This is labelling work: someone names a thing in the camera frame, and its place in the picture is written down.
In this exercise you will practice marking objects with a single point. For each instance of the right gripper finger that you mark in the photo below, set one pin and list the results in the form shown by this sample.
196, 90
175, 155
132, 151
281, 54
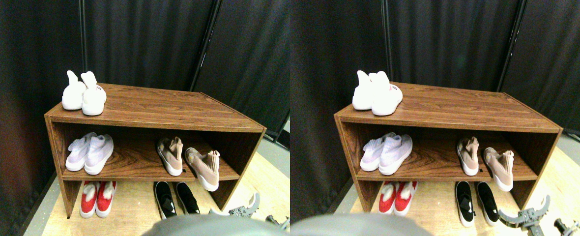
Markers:
508, 219
250, 205
543, 206

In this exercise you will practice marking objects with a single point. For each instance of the beige shoe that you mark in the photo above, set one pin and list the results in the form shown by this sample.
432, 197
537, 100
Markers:
205, 169
468, 157
170, 157
500, 169

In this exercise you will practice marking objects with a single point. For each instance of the brown shoe rack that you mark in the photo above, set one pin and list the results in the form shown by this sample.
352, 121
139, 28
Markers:
462, 108
162, 108

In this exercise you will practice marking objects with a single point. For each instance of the black curtain stand pole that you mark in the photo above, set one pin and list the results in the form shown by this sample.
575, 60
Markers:
83, 39
387, 39
510, 44
205, 44

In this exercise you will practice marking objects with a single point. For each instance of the white shoe with red mark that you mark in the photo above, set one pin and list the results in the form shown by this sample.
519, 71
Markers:
387, 102
93, 102

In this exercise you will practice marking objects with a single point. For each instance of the black bracket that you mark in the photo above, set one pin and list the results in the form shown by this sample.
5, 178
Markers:
280, 222

